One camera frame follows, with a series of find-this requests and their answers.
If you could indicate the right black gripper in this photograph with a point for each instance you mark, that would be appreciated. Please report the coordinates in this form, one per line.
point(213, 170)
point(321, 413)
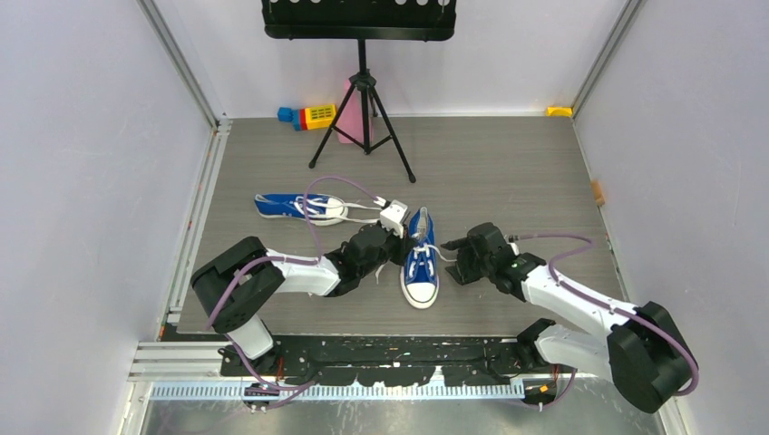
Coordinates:
point(462, 273)

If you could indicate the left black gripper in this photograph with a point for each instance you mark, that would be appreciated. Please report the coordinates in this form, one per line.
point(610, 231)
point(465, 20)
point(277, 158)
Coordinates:
point(403, 246)

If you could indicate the blue sneaker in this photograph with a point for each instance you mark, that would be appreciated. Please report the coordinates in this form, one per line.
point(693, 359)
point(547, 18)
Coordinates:
point(323, 210)
point(419, 278)

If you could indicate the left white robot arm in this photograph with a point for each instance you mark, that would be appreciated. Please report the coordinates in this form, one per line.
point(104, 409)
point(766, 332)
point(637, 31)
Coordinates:
point(234, 286)

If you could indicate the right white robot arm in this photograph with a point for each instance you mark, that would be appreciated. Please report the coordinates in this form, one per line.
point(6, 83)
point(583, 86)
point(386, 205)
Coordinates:
point(639, 349)

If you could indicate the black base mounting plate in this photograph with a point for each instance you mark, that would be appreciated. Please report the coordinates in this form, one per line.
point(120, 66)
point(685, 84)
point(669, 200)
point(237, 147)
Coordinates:
point(394, 361)

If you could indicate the pink foam block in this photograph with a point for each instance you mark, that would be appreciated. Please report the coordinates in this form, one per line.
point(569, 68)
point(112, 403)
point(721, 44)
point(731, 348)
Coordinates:
point(351, 118)

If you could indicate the black music stand tripod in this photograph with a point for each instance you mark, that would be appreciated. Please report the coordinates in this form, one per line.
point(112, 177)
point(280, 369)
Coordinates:
point(361, 22)

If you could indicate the colourful toy block phone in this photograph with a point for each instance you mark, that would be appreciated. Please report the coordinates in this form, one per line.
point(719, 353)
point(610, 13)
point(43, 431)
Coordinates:
point(309, 118)

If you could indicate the small wooden block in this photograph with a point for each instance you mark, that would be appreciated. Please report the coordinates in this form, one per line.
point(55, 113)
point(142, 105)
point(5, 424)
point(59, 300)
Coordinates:
point(598, 193)

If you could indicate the yellow corner block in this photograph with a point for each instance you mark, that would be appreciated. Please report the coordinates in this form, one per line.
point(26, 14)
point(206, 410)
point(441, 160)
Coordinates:
point(559, 111)

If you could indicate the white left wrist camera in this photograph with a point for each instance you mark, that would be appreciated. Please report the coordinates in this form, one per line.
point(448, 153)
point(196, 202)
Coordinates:
point(392, 215)

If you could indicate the aluminium frame rail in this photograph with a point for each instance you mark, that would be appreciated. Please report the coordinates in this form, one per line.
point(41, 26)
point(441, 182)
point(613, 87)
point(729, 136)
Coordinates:
point(176, 361)

